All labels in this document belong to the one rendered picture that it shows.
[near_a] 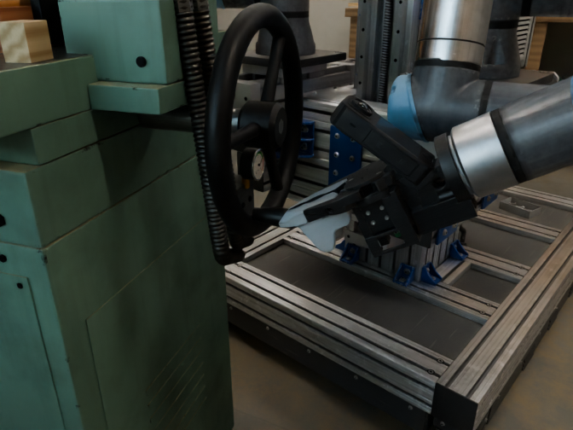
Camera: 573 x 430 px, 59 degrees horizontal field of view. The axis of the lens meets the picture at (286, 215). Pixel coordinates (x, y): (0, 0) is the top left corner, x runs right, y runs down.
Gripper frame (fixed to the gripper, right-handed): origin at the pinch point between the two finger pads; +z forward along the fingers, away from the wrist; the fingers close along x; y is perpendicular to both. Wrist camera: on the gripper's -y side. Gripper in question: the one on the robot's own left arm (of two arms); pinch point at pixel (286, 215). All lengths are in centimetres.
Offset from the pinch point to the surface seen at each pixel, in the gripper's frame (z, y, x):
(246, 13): -5.9, -21.7, 3.5
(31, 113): 14.1, -22.8, -11.0
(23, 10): 18.4, -35.7, 1.0
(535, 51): -43, 34, 259
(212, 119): -0.8, -13.5, -5.5
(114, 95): 10.7, -21.3, -2.3
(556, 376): -9, 90, 74
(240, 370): 62, 48, 48
